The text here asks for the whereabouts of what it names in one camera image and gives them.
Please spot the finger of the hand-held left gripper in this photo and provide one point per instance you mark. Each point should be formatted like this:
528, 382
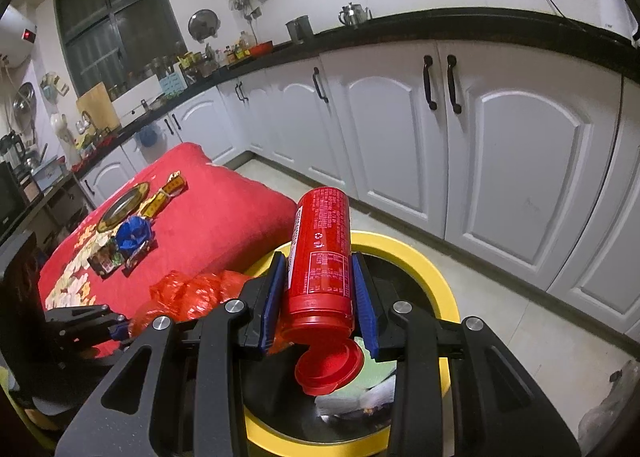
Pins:
85, 343
75, 314

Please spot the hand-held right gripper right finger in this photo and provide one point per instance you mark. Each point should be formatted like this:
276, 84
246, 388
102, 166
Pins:
365, 307

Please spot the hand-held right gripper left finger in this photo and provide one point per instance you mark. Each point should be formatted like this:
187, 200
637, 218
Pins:
275, 302

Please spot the dark colourful snack packet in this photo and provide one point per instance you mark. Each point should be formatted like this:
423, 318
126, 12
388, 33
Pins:
106, 260

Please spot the red canister with lid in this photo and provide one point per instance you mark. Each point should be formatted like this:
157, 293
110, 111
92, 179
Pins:
320, 257

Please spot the yellow rimmed black bin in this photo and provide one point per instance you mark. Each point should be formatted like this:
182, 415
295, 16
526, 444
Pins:
430, 277

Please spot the red plastic bag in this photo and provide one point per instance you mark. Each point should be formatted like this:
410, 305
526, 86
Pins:
200, 292

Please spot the white plastic bag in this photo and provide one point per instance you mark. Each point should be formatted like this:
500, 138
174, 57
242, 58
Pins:
350, 403

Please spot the blue plastic bag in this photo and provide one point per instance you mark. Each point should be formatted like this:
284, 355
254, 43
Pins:
132, 233

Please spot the long yellow snack wrapper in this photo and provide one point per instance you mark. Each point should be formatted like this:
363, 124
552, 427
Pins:
152, 205

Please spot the red floral blanket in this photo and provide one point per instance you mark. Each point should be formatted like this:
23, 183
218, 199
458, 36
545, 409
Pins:
225, 217

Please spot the black microwave oven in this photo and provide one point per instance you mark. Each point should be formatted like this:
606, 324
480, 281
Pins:
10, 197

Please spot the wooden side shelf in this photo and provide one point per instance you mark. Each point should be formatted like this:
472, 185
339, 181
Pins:
60, 197

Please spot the round metal tray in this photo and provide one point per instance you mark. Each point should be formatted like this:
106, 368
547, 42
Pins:
122, 207

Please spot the black blender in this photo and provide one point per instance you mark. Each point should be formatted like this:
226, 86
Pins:
12, 150

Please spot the white rounded bottle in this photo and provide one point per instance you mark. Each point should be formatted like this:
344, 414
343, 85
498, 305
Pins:
60, 129

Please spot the blue hanging cloth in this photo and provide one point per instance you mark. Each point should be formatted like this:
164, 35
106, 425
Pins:
146, 136

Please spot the metal colander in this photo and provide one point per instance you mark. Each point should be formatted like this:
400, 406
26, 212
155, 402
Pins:
24, 100

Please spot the wooden cutting board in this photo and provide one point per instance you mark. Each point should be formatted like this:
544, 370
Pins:
97, 109

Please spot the white box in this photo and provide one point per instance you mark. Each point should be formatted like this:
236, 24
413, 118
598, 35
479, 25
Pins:
140, 94

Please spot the light blue knife holder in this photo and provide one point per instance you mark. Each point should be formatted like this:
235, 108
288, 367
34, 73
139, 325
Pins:
172, 83

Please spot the red bowl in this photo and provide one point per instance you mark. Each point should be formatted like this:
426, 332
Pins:
261, 48

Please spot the row of condiment bottles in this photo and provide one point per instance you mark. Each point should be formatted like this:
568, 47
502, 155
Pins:
237, 50

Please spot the row of windowsill jars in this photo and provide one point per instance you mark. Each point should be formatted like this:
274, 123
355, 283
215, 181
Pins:
152, 69

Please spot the white water heater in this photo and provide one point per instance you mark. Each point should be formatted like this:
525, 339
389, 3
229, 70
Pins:
17, 37

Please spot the clear plastic bag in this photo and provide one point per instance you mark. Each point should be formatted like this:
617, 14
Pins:
610, 402

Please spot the grey metal mug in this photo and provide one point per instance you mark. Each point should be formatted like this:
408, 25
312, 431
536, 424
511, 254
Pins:
300, 30

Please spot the metal pot lid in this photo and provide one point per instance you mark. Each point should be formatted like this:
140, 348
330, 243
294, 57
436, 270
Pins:
204, 24

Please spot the dark framed window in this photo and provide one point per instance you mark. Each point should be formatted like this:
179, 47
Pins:
112, 22

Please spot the metal teapot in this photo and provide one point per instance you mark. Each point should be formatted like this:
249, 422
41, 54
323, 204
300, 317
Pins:
352, 15

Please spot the black countertop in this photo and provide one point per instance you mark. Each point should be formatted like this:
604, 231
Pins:
450, 19

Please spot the white electric kettle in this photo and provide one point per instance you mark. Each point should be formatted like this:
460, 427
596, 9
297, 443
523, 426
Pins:
610, 2

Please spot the wall organiser with items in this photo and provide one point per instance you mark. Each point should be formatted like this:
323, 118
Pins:
52, 87

